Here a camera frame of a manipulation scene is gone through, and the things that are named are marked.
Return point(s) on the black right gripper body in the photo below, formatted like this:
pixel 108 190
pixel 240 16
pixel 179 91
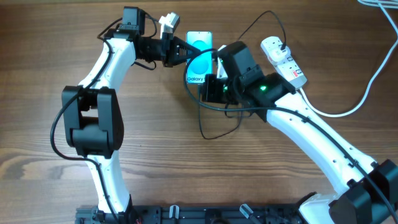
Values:
pixel 219 90

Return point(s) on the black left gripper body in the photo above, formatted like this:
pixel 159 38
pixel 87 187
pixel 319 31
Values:
pixel 158 50

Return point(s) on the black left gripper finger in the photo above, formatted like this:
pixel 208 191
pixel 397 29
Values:
pixel 178 60
pixel 184 50

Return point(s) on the blue Galaxy S25 smartphone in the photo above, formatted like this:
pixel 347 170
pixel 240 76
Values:
pixel 203 64

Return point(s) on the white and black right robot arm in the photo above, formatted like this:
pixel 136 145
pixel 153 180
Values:
pixel 365 191

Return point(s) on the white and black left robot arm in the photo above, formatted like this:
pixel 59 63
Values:
pixel 92 117

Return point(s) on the white USB charger plug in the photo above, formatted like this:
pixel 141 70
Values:
pixel 278 54

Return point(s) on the white power strip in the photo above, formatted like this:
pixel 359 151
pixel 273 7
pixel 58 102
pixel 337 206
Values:
pixel 288 68

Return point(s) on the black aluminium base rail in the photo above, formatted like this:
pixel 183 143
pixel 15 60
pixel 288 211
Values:
pixel 284 213

